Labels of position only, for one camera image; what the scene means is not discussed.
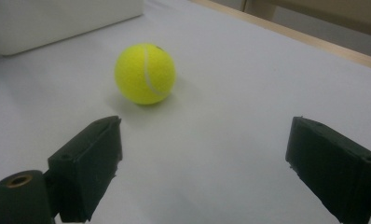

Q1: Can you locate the white plastic storage bin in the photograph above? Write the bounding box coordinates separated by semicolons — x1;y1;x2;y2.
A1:
0;0;144;57

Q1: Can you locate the yellow tennis ball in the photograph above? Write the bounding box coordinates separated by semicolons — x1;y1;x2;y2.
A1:
114;42;177;105

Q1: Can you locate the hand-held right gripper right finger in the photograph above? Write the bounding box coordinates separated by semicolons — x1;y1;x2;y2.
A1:
285;116;371;224

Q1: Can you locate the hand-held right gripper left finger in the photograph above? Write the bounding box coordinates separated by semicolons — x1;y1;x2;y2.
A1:
47;115;123;224

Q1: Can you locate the light wooden table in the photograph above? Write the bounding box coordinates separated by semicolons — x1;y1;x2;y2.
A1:
189;0;371;73

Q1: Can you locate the white table cover sheet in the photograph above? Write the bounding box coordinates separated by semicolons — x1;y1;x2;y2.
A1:
0;0;371;224

